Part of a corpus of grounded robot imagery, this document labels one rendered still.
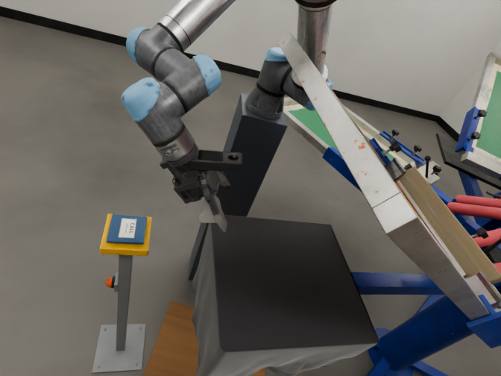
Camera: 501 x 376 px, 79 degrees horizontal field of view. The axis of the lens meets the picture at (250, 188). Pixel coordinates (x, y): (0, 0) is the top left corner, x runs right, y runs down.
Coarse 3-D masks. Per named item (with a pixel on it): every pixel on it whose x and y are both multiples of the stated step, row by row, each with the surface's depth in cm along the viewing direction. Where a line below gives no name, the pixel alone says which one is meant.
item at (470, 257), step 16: (416, 176) 98; (416, 192) 96; (432, 192) 92; (432, 208) 90; (448, 208) 88; (432, 224) 88; (448, 224) 85; (448, 240) 83; (464, 240) 81; (464, 256) 79; (480, 256) 77; (464, 272) 77; (496, 272) 73
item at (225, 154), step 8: (200, 152) 66; (208, 152) 66; (216, 152) 66; (224, 152) 67; (232, 152) 67; (192, 160) 63; (200, 160) 63; (208, 160) 64; (216, 160) 64; (224, 160) 64; (232, 160) 65; (240, 160) 65; (192, 168) 64; (200, 168) 64; (208, 168) 65; (216, 168) 65; (224, 168) 65; (232, 168) 65; (240, 168) 65
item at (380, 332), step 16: (496, 256) 128; (432, 304) 163; (448, 304) 152; (416, 320) 169; (432, 320) 158; (448, 320) 151; (464, 320) 145; (384, 336) 192; (400, 336) 176; (416, 336) 166; (432, 336) 159; (448, 336) 154; (464, 336) 151; (368, 352) 190; (384, 352) 186; (400, 352) 176; (416, 352) 169; (432, 352) 165; (400, 368) 183
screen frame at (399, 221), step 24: (288, 48) 69; (312, 72) 58; (312, 96) 55; (336, 96) 84; (336, 120) 48; (336, 144) 45; (360, 144) 42; (360, 168) 40; (384, 168) 38; (384, 192) 36; (384, 216) 35; (408, 216) 33; (408, 240) 36; (432, 240) 37; (432, 264) 41; (456, 288) 49; (480, 312) 60
